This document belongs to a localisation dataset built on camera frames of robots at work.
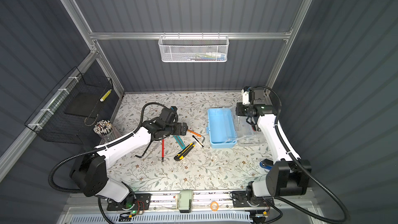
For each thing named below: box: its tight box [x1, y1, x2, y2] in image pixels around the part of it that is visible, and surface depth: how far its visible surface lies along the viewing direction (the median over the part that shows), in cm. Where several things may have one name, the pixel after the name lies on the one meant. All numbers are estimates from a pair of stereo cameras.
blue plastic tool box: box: [206, 107, 238, 149], surface depth 99 cm
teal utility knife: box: [173, 135, 187, 150], surface depth 95 cm
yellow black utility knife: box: [173, 141, 197, 162], surface depth 91 cm
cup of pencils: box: [93, 119, 121, 143], surface depth 82 cm
